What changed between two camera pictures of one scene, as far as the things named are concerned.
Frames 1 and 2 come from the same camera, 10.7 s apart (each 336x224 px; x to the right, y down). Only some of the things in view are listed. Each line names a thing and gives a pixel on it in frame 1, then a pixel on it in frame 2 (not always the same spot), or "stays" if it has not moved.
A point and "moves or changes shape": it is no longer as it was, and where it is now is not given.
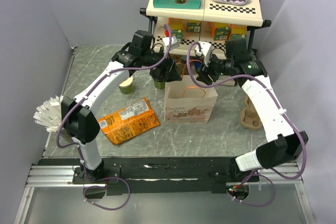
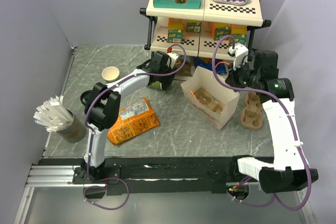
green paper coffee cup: [159, 85] moves or changes shape
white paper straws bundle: [49, 114] stays
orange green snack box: [177, 25] stays
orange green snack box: [238, 32] stays
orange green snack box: [193, 26] stays
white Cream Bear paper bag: [185, 105] to [209, 99]
